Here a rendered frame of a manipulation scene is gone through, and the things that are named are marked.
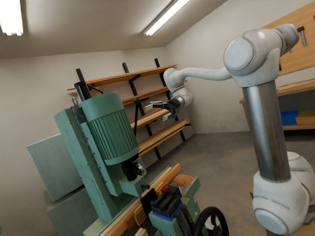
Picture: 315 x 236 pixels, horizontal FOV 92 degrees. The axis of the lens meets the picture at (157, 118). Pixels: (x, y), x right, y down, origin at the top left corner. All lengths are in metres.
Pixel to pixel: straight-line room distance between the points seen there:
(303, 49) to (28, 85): 4.34
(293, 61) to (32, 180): 4.53
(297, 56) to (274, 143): 2.92
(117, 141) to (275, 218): 0.66
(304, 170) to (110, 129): 0.85
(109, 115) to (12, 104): 2.46
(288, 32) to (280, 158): 0.44
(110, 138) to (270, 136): 0.61
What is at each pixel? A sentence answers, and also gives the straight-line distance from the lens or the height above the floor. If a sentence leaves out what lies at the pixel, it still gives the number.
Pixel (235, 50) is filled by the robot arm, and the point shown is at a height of 1.47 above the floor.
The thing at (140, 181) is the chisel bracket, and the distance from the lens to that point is 0.81.
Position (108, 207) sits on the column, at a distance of 1.01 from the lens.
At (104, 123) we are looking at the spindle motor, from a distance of 0.69.
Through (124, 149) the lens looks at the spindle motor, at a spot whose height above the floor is 1.24.
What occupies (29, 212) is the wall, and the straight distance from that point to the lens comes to 3.15.
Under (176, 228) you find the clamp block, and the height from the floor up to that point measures 0.93.
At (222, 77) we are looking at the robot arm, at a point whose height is 1.40.
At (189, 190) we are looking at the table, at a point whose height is 0.89.
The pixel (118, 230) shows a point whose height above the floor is 0.93.
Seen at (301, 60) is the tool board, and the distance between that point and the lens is 3.53.
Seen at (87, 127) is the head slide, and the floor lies 1.39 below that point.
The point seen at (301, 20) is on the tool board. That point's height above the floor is 1.77.
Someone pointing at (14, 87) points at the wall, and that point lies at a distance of 3.11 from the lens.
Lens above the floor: 1.41
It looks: 7 degrees down
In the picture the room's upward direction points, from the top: 20 degrees counter-clockwise
